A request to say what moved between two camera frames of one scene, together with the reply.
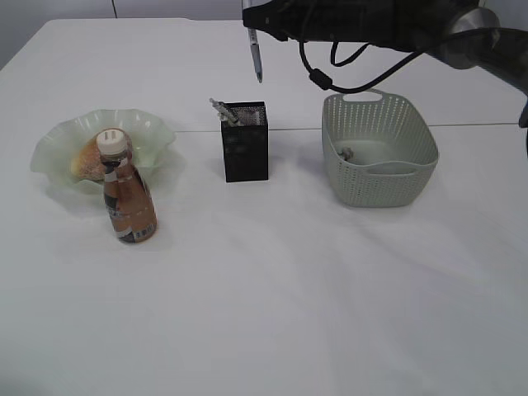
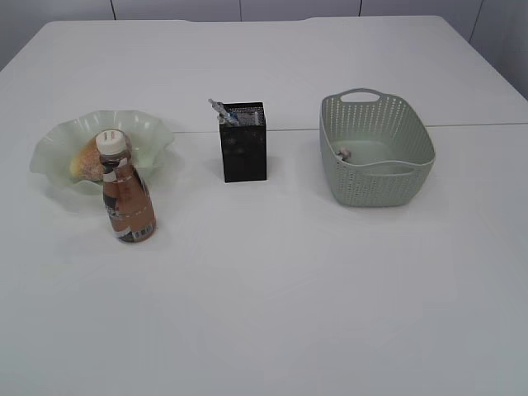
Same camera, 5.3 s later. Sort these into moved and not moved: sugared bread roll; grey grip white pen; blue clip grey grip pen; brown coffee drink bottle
Moved: blue clip grey grip pen
Not moved: brown coffee drink bottle; grey grip white pen; sugared bread roll
